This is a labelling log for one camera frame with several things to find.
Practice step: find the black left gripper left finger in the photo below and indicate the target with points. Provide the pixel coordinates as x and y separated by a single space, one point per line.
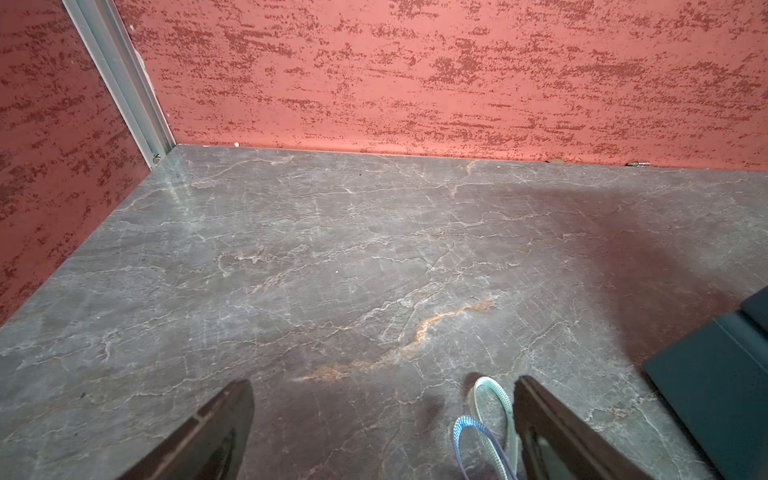
208 445

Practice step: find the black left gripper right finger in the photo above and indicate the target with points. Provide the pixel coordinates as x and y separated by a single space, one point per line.
557 444

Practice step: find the green folded umbrella left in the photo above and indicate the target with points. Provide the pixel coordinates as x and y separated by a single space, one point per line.
485 384

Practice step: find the teal drawer cabinet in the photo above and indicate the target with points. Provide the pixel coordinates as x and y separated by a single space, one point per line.
715 380

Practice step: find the aluminium left corner post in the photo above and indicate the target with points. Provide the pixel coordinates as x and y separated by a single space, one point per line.
123 71

